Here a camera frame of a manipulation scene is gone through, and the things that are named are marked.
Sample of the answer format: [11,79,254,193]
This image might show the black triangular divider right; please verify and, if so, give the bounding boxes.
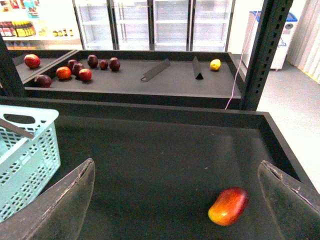
[192,56,204,80]

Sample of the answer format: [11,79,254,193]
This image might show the dark plum front left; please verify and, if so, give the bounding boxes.
[34,74,53,88]

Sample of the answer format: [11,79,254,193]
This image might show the red apple far left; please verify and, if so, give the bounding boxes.
[24,54,41,69]

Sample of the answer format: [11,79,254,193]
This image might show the yellow lemon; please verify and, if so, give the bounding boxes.
[210,59,222,72]

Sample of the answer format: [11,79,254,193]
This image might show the dark plum tall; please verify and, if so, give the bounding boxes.
[87,54,99,69]

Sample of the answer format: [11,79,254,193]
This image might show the glass door refrigerator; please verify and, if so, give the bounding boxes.
[73,0,235,52]

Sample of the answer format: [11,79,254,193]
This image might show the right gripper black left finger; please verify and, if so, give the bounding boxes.
[0,158,96,240]

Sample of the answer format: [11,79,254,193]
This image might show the dark plum centre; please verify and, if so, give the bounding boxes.
[72,62,85,77]

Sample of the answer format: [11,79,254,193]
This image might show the white cable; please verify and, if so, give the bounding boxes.
[224,9,261,110]

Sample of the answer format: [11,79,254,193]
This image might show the brown basket handle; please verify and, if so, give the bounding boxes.
[0,118,34,139]

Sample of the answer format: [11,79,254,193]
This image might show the light blue plastic basket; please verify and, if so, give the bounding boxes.
[0,105,61,222]

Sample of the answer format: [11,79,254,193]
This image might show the black display tray rear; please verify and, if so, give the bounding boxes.
[10,50,245,110]

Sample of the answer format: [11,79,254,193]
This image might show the white chest freezer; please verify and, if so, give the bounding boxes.
[242,11,298,71]

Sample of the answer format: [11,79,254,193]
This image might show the black perforated shelf post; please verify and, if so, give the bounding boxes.
[239,0,294,111]

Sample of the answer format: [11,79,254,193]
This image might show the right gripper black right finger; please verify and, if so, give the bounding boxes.
[257,160,320,240]

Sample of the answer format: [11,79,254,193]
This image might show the red yellow mango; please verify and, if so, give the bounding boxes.
[207,186,250,227]

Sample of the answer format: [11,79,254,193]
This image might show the small dark red plum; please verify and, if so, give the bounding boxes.
[99,59,109,70]

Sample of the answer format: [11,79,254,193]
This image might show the dark plum right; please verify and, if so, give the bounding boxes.
[109,57,121,72]

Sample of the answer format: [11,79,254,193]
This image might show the orange red apple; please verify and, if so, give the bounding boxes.
[55,66,72,80]

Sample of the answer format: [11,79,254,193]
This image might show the black display tray front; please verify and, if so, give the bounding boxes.
[0,97,313,240]

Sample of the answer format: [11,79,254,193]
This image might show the black display tray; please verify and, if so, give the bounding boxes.
[10,50,245,110]
[0,97,313,240]

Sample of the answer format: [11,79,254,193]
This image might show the black triangular divider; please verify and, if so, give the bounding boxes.
[192,56,204,80]
[140,58,171,82]

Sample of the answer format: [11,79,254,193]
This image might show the grocery shelf with bottles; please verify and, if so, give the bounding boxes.
[0,0,83,50]

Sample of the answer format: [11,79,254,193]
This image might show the red apple in group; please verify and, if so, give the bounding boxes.
[78,68,92,82]

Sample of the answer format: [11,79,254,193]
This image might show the black triangular divider left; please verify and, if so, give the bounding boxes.
[140,58,171,82]

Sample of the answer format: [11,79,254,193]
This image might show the dark plum rear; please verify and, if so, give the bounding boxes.
[67,59,78,71]

